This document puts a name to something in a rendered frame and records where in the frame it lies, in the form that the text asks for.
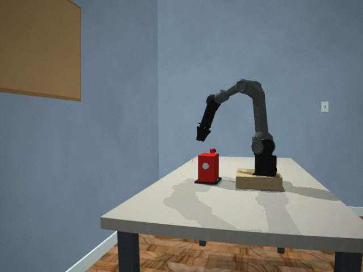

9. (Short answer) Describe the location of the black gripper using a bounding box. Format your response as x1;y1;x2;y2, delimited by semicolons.
196;116;213;142

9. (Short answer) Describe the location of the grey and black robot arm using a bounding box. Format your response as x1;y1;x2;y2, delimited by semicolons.
204;79;277;177

